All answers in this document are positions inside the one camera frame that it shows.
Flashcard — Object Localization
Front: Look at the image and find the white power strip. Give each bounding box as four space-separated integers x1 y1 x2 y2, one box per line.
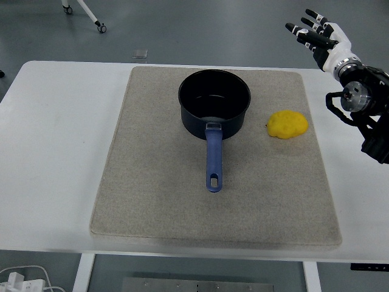
0 272 46 292

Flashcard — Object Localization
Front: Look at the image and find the blue pot with handle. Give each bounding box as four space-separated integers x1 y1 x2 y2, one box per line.
177 69 252 194

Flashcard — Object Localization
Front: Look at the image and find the grey metal plate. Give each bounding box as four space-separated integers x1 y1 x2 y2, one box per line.
121 277 276 292

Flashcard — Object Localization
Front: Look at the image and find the black table control box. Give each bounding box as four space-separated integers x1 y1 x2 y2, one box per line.
349 262 389 271

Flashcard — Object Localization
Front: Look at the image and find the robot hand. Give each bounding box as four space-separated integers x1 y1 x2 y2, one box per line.
284 9 362 73

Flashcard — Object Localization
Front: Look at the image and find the yellow potato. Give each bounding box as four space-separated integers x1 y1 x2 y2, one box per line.
267 109 309 140

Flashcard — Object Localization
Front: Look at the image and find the long white stand leg caster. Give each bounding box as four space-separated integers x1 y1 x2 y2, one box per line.
75 0 108 34

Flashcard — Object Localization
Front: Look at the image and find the white table leg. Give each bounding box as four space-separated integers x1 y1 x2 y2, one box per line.
303 260 323 292
72 252 96 292

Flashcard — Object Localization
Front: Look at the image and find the grey felt mat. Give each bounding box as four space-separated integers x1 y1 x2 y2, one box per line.
88 66 343 248

